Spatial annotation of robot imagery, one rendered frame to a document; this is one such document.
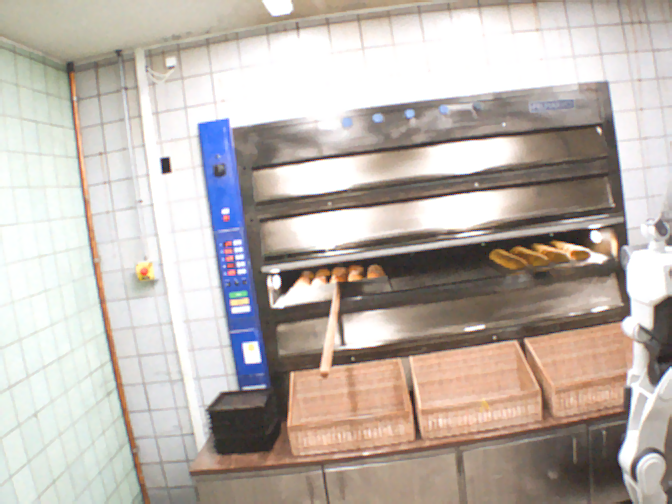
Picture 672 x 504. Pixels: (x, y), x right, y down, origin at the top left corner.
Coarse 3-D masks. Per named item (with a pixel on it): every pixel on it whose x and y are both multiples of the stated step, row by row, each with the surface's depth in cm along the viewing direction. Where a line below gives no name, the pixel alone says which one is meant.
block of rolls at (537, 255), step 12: (492, 252) 397; (504, 252) 379; (516, 252) 387; (528, 252) 370; (540, 252) 378; (552, 252) 353; (564, 252) 343; (576, 252) 344; (588, 252) 342; (504, 264) 361; (516, 264) 343; (540, 264) 341
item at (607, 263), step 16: (528, 272) 329; (544, 272) 327; (560, 272) 327; (576, 272) 327; (416, 288) 333; (432, 288) 330; (448, 288) 329; (464, 288) 329; (304, 304) 333; (320, 304) 332; (352, 304) 331
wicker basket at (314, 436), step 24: (384, 360) 331; (312, 384) 331; (336, 384) 330; (360, 384) 329; (384, 384) 329; (288, 408) 301; (312, 408) 329; (336, 408) 328; (360, 408) 327; (408, 408) 293; (312, 432) 288; (336, 432) 287; (360, 432) 306; (384, 432) 301; (408, 432) 287
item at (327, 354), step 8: (336, 288) 351; (336, 296) 325; (336, 304) 305; (336, 312) 287; (336, 320) 274; (328, 328) 256; (328, 336) 241; (328, 344) 228; (328, 352) 218; (328, 360) 208; (320, 368) 201; (328, 368) 200
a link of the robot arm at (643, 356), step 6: (630, 318) 240; (624, 324) 241; (630, 324) 236; (636, 324) 232; (624, 330) 241; (630, 330) 235; (630, 336) 237; (636, 342) 237; (642, 342) 235; (636, 348) 236; (642, 348) 234; (636, 354) 237; (642, 354) 235; (648, 354) 235; (636, 360) 237; (642, 360) 235; (648, 360) 235; (636, 366) 237; (642, 366) 235
